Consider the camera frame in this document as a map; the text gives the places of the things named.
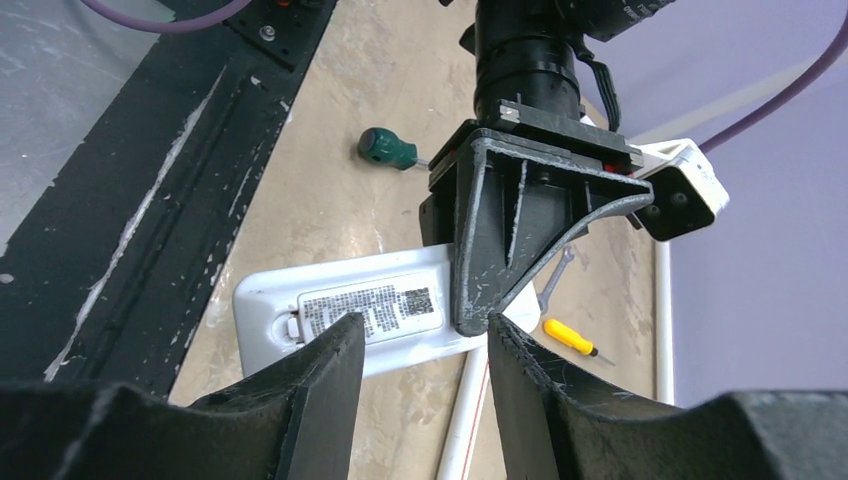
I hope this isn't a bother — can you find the small silver wrench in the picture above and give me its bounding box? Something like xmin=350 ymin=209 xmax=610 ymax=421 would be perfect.
xmin=537 ymin=246 xmax=575 ymax=315

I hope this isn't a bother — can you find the green handled screwdriver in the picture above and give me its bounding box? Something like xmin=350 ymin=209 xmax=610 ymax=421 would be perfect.
xmin=357 ymin=127 xmax=429 ymax=171

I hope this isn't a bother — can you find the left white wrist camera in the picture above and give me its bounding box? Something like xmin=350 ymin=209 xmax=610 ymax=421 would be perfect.
xmin=628 ymin=138 xmax=730 ymax=242

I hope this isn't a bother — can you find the yellow handled screwdriver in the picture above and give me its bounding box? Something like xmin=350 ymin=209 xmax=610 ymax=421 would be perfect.
xmin=542 ymin=319 xmax=615 ymax=366

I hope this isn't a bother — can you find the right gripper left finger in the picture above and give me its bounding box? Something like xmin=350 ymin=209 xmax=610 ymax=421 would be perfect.
xmin=1 ymin=313 xmax=365 ymax=479

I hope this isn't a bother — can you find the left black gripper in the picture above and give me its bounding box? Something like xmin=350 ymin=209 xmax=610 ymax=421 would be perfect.
xmin=419 ymin=100 xmax=654 ymax=337

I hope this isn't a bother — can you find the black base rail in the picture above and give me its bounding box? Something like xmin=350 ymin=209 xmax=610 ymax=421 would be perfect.
xmin=1 ymin=1 xmax=335 ymax=397

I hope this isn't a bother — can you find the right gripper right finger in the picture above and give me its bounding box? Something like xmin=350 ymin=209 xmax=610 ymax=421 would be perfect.
xmin=488 ymin=314 xmax=847 ymax=479

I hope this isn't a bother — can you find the white AC remote control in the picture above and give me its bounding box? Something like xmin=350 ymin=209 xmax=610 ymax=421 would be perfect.
xmin=232 ymin=243 xmax=541 ymax=380

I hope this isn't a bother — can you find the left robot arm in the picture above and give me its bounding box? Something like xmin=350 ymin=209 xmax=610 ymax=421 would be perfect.
xmin=419 ymin=1 xmax=654 ymax=337

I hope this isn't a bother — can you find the white PVC pipe frame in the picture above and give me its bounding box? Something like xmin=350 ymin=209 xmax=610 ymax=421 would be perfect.
xmin=422 ymin=37 xmax=847 ymax=479

